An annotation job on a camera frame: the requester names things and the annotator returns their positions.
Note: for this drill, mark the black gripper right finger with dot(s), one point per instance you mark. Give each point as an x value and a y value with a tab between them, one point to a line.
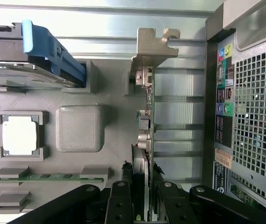
172	205

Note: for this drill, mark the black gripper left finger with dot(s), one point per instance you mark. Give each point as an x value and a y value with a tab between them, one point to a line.
120	203

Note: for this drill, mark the green RAM stick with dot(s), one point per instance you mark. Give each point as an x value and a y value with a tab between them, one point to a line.
53	177

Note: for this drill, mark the grey printed parts rack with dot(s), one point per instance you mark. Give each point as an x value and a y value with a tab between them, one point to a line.
81	128

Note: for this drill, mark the open black PC case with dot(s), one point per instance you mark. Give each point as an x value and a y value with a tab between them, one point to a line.
208	93

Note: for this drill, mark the silver CPU chip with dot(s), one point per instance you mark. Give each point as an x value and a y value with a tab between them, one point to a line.
20	135

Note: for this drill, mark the hard disk in blue caddy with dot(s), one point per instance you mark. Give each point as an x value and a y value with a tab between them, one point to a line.
41	46

